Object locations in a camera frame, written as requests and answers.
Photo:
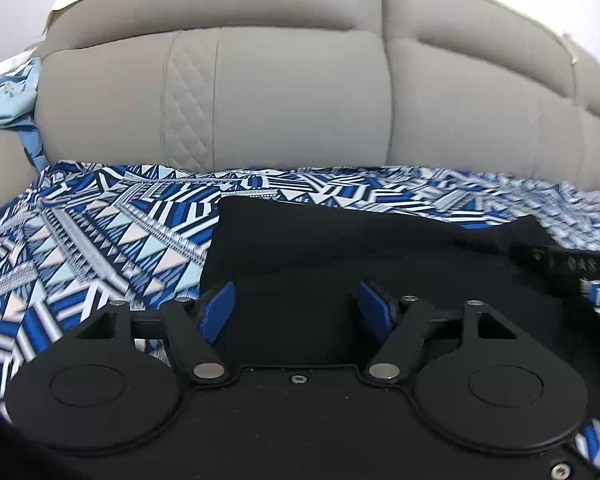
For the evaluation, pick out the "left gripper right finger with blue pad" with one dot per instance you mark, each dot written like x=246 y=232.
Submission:
x=474 y=376

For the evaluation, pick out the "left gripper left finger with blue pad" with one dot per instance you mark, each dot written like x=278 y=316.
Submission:
x=118 y=377

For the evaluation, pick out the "black pants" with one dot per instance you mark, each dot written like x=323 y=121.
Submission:
x=295 y=268

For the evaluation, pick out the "blue white geometric sofa cover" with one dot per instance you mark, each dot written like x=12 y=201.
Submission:
x=83 y=235

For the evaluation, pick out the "light blue cloth on armrest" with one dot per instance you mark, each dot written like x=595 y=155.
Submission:
x=18 y=94

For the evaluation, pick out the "beige leather sofa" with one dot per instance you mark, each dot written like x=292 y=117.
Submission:
x=209 y=85

